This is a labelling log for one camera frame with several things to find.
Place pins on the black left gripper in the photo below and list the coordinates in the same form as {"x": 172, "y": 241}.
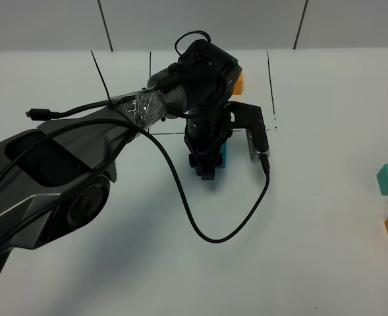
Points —
{"x": 205, "y": 136}

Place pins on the template orange block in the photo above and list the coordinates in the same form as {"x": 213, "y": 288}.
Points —
{"x": 238, "y": 88}

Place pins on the blue block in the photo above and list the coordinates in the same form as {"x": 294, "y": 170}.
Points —
{"x": 224, "y": 156}

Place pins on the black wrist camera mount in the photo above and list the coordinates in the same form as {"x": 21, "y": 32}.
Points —
{"x": 250, "y": 118}

